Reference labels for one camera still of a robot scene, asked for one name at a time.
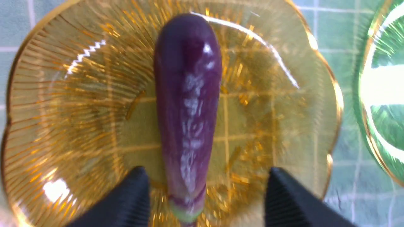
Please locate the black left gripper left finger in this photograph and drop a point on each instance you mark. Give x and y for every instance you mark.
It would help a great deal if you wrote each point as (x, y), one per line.
(126, 205)

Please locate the green glass plate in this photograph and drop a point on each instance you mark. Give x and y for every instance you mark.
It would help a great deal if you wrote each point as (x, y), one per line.
(380, 88)

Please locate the amber glass plate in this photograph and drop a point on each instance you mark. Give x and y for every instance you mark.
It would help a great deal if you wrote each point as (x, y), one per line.
(81, 109)

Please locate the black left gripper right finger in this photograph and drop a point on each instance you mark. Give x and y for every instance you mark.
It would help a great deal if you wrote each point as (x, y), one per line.
(289, 204)

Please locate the purple eggplant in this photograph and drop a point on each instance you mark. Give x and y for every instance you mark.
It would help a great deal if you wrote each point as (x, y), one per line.
(188, 70)

